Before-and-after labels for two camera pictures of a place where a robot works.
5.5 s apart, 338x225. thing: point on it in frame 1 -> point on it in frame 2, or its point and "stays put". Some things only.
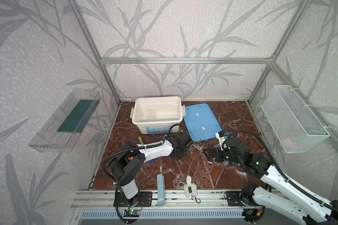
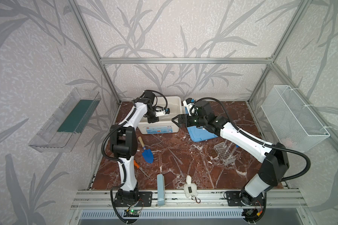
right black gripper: (217, 154) -> (187, 120)
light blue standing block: (161, 190) stays put
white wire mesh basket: (297, 128) stays put
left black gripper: (179, 150) -> (151, 118)
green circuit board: (131, 213) stays put
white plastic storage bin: (155, 115) stays put
